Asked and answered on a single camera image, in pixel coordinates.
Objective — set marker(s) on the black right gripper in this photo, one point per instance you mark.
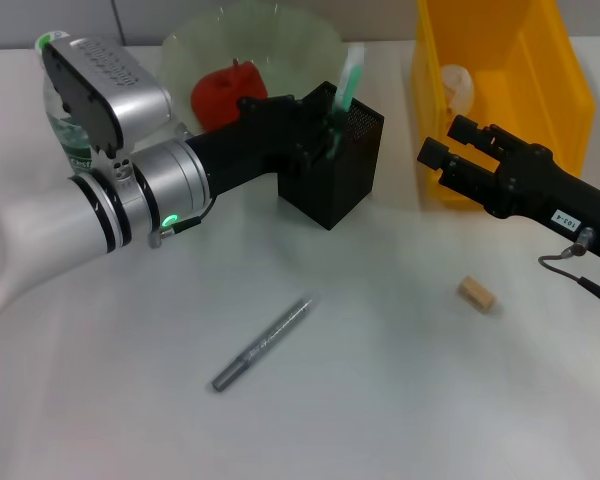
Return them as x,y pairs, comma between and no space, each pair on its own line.
555,195

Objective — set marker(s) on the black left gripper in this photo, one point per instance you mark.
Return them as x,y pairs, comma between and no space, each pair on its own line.
250,145

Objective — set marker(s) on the black mesh pen holder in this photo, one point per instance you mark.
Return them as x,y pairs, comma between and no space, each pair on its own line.
340,190

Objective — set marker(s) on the white paper ball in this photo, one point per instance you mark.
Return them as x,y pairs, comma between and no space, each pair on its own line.
457,90

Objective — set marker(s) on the green utility knife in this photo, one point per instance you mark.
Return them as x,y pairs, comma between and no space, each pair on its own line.
351,75

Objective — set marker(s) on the reddish orange fruit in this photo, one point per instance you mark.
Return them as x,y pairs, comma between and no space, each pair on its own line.
220,95

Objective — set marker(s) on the grey marker pen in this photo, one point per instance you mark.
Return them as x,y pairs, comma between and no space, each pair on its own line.
270,340

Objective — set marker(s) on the clear green-label water bottle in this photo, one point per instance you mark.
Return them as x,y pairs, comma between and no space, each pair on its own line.
60,125

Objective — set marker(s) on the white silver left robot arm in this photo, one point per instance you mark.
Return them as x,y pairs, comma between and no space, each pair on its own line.
70,225

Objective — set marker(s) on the green glass fruit plate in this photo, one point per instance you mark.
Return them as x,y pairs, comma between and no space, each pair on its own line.
290,45

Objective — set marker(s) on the yellow plastic bin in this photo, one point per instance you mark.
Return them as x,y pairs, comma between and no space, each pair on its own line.
520,90

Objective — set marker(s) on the small wooden block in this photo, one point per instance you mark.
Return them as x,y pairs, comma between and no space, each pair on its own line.
476,295

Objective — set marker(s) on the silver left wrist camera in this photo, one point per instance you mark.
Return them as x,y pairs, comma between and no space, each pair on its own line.
105,90

